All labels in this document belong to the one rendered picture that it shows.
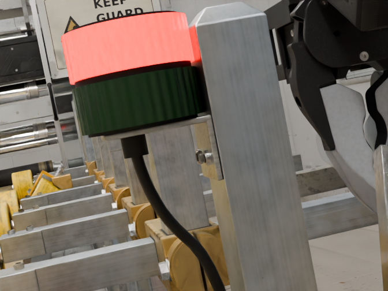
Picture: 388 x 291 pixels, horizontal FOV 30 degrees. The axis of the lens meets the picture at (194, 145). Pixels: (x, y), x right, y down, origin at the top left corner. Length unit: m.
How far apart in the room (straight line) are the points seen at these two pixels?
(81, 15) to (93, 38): 2.57
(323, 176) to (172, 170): 0.38
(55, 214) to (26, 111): 1.78
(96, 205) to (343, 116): 0.71
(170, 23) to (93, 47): 0.04
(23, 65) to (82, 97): 2.58
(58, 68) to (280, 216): 2.55
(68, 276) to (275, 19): 0.28
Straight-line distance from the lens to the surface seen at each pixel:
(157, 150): 0.58
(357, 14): 0.40
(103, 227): 0.88
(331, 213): 0.67
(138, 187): 0.83
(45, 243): 0.88
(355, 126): 0.47
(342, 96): 0.47
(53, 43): 2.88
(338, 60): 0.46
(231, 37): 0.34
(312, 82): 0.46
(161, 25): 0.32
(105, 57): 0.32
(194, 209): 0.59
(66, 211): 1.13
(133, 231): 0.82
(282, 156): 0.34
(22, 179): 2.11
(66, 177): 1.62
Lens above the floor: 1.07
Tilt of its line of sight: 3 degrees down
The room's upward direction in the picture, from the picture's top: 11 degrees counter-clockwise
